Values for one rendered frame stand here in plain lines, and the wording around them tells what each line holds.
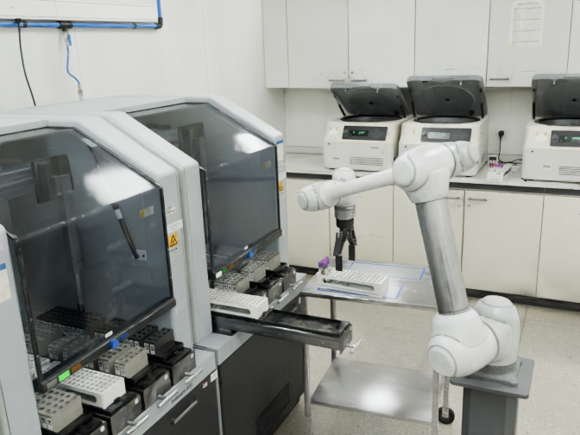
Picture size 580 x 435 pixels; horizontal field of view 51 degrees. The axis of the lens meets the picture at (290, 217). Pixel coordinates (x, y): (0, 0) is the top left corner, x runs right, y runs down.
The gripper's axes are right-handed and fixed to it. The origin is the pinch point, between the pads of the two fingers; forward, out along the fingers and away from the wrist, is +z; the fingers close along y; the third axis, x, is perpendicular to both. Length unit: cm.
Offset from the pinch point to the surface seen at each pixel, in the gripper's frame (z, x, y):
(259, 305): 6.9, 19.3, -40.1
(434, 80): -62, 23, 209
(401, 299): 11.2, -26.0, -2.3
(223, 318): 13, 34, -45
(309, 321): 12.9, 0.8, -33.4
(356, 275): 5.4, -4.5, 0.6
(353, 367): 65, 8, 25
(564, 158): -13, -67, 198
